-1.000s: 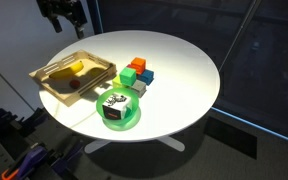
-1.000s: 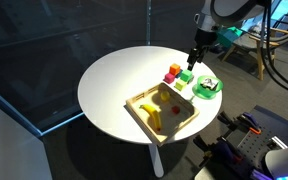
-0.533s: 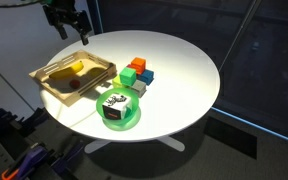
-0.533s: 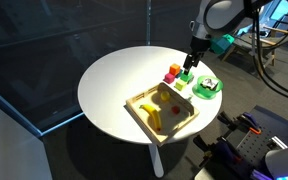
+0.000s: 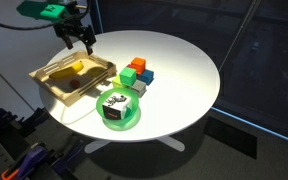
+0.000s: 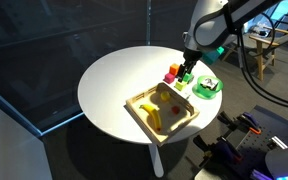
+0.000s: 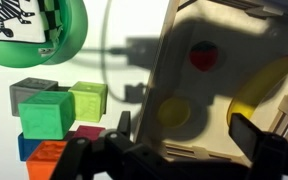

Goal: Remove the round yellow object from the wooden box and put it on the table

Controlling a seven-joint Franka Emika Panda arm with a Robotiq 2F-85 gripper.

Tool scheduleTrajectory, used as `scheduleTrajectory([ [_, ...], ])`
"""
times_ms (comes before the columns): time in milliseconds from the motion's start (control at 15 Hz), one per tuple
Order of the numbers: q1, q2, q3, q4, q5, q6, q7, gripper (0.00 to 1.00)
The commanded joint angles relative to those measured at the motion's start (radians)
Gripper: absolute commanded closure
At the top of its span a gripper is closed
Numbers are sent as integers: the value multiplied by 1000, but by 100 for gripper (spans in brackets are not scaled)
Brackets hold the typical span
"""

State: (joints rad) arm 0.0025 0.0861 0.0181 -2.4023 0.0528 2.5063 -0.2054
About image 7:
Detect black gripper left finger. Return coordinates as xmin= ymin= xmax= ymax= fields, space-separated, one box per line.
xmin=116 ymin=110 xmax=132 ymax=139

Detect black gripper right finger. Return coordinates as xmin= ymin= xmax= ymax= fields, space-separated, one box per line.
xmin=228 ymin=112 xmax=264 ymax=168

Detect wooden box tray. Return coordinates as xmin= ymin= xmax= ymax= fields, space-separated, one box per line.
xmin=131 ymin=0 xmax=288 ymax=168

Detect magenta plastic cube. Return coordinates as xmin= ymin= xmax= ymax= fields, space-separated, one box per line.
xmin=71 ymin=124 xmax=107 ymax=143

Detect lime plastic cube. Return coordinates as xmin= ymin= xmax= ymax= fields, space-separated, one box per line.
xmin=67 ymin=80 xmax=109 ymax=124

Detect yellow toy banana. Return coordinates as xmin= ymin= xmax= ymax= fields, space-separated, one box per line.
xmin=226 ymin=52 xmax=288 ymax=128

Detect green plastic cube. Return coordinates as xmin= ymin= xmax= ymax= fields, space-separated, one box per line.
xmin=17 ymin=90 xmax=76 ymax=141

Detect orange plastic cube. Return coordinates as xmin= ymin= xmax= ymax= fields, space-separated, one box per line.
xmin=25 ymin=139 xmax=69 ymax=180

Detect red toy strawberry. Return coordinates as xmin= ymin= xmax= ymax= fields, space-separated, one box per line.
xmin=188 ymin=40 xmax=219 ymax=73

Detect blue plastic cube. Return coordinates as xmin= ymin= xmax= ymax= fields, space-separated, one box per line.
xmin=17 ymin=131 xmax=46 ymax=163

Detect green plastic bowl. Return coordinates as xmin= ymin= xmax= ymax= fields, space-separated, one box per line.
xmin=0 ymin=0 xmax=89 ymax=69

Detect grey plastic cube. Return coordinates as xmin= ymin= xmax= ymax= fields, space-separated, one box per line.
xmin=9 ymin=76 xmax=59 ymax=118

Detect zebra print soft cube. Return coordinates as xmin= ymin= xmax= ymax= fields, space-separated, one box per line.
xmin=0 ymin=0 xmax=66 ymax=45

